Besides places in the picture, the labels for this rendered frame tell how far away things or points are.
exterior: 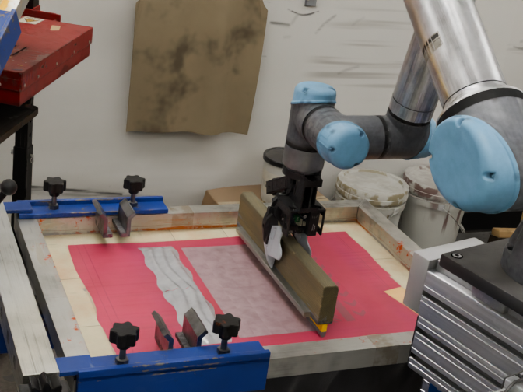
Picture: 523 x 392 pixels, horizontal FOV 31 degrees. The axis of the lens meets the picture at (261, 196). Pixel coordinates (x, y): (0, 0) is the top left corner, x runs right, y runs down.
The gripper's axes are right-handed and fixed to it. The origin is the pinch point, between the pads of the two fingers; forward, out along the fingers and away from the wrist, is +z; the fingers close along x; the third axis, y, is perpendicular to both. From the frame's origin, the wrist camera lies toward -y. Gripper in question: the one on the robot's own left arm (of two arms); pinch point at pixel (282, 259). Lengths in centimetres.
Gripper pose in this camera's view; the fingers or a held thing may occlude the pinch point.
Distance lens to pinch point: 178.3
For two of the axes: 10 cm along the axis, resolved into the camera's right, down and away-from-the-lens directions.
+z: -1.4, 9.0, 4.1
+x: 9.2, -0.3, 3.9
